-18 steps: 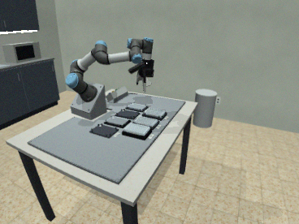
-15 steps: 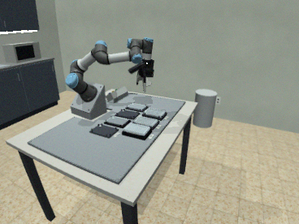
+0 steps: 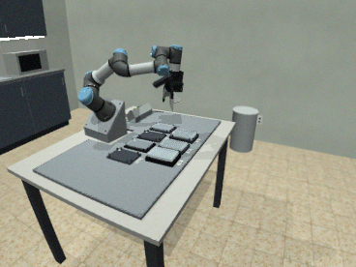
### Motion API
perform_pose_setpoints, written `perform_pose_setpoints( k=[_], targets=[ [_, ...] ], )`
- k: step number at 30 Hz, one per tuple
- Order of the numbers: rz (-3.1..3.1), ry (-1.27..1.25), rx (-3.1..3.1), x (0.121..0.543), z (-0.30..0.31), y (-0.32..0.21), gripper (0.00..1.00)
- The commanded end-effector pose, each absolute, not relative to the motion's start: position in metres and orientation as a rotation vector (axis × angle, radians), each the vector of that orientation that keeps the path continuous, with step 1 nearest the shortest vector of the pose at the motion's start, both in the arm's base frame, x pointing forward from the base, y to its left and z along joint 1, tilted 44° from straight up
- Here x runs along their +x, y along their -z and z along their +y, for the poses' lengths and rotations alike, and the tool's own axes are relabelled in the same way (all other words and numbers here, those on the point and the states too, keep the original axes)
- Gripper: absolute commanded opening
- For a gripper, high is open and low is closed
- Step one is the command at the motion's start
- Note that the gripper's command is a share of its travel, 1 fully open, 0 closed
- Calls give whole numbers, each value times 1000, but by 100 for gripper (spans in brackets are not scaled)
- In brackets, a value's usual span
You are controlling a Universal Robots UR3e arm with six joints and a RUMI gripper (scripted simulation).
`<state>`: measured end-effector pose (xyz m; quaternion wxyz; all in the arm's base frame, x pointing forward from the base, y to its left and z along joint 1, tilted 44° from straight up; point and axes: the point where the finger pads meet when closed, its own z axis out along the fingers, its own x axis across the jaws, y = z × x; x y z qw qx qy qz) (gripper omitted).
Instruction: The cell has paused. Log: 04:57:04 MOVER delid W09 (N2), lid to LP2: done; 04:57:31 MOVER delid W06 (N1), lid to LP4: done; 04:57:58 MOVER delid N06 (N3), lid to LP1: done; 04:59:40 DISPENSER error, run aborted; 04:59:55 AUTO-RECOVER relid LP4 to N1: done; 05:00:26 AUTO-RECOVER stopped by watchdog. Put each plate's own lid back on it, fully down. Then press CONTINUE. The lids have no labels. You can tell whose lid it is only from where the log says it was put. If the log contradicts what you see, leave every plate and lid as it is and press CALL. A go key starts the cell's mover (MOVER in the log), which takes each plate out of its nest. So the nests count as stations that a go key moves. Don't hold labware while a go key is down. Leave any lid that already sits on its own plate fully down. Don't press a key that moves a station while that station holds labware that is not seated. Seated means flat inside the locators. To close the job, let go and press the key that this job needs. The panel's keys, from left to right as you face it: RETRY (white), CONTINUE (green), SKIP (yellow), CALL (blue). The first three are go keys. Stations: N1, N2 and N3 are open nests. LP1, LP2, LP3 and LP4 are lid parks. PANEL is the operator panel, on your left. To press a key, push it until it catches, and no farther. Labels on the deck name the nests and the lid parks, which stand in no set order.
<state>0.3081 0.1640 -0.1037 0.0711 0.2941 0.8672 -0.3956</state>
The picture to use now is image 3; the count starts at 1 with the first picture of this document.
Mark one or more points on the white control panel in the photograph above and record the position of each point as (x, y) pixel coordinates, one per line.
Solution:
(139, 113)

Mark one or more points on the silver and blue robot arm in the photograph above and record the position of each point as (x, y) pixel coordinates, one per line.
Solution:
(105, 110)

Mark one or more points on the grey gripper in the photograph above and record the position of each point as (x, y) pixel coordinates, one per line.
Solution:
(174, 85)

